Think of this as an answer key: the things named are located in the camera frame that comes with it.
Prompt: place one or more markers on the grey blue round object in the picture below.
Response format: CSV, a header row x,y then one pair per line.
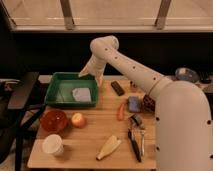
x,y
186,74

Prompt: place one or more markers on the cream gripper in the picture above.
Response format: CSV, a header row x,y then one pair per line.
x,y
94,67

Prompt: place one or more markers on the red yellow apple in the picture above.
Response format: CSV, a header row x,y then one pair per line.
x,y
78,120

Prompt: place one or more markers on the black handled tongs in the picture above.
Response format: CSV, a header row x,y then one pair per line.
x,y
136,135

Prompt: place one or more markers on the small dark metal cup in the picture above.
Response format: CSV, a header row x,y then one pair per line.
x,y
133,85

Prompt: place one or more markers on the orange plastic bowl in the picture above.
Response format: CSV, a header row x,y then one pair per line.
x,y
54,121

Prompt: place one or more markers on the blue sponge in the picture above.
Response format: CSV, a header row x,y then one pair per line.
x,y
134,104

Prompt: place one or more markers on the small grey towel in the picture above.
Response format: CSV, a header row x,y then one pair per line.
x,y
81,94

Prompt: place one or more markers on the wooden board table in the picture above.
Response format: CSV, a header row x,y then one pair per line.
x,y
81,146

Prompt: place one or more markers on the white paper cup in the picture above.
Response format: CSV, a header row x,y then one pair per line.
x,y
53,145

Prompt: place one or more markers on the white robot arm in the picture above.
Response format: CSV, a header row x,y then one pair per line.
x,y
184,131

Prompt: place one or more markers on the black rectangular bar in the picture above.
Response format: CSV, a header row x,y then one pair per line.
x,y
117,88

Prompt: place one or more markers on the orange carrot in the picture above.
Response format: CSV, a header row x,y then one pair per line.
x,y
121,111

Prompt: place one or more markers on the green plastic tray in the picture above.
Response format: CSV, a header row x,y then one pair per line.
x,y
59,92

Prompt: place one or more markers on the dark red bowl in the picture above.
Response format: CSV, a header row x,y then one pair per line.
x,y
149,103

